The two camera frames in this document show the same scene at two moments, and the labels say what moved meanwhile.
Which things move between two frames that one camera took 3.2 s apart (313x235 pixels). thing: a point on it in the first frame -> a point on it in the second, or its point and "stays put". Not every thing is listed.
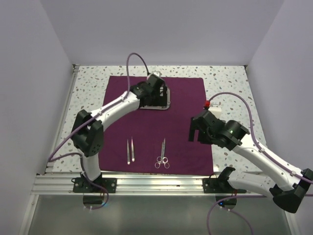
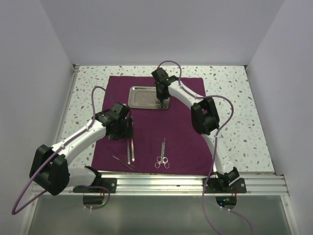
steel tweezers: [128, 161] stays put
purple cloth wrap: [155, 141] stays put
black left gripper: [161, 101] -> [127, 133]
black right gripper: [200, 137] -> [159, 96]
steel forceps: [132, 150] stays put
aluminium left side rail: [58, 130] stays put
